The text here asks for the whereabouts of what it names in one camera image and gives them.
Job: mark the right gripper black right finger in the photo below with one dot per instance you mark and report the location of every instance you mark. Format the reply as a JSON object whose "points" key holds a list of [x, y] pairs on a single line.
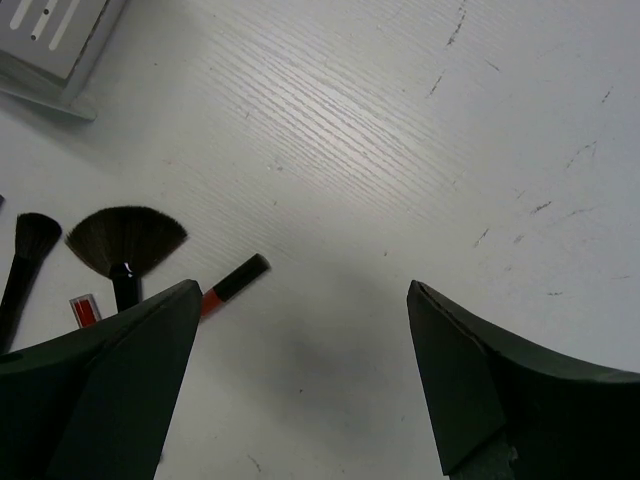
{"points": [[503, 407]]}

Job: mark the black fan makeup brush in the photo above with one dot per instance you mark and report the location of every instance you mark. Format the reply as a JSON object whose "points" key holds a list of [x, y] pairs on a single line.
{"points": [[123, 244]]}

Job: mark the white slotted organizer box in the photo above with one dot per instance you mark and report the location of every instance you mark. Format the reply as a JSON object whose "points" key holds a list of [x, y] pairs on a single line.
{"points": [[50, 47]]}

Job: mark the red lip gloss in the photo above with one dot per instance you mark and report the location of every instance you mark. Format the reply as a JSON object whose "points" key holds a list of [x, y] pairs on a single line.
{"points": [[235, 282]]}

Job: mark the dark red lip gloss tube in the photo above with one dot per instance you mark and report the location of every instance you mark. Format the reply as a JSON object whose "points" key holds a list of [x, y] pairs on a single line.
{"points": [[85, 310]]}

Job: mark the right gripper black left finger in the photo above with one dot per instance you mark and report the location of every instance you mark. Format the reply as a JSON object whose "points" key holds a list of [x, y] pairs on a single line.
{"points": [[97, 403]]}

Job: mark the black angled makeup brush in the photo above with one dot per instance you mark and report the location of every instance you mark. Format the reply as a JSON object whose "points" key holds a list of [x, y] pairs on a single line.
{"points": [[35, 236]]}

